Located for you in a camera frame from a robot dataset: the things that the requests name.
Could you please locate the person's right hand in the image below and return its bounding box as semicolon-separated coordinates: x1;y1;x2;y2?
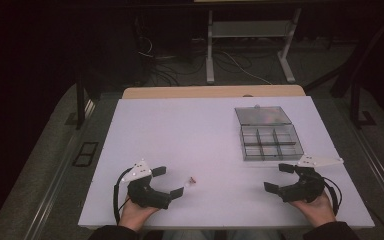
287;191;337;229

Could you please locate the black metal stand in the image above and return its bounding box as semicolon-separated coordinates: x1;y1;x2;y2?
329;9;384;130
75;71;96;131

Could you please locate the wooden table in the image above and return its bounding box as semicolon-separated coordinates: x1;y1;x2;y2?
122;84;307;100

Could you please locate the clear plastic compartment box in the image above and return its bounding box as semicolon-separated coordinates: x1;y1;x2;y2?
234;105;305;162

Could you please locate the bundle of black floor cables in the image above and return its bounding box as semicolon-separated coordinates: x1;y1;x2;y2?
136;16;211;87

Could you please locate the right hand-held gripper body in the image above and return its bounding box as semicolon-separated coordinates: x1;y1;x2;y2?
277;154;345;204

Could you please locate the white floor cable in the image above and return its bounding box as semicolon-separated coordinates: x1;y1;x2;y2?
220;49;274;86

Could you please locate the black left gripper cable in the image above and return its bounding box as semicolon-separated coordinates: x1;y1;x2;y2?
112;167;135;226

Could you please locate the person's left hand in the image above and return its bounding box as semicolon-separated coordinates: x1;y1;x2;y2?
117;194;162;233

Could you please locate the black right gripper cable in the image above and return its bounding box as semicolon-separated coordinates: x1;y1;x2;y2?
322;177;343;217

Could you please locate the white metal stand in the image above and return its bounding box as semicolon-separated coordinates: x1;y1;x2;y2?
205;7;303;85

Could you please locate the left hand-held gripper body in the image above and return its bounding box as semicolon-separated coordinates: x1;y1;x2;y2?
121;159;173;211

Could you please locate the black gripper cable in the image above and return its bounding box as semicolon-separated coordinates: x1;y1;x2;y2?
322;177;343;217
112;167;135;226

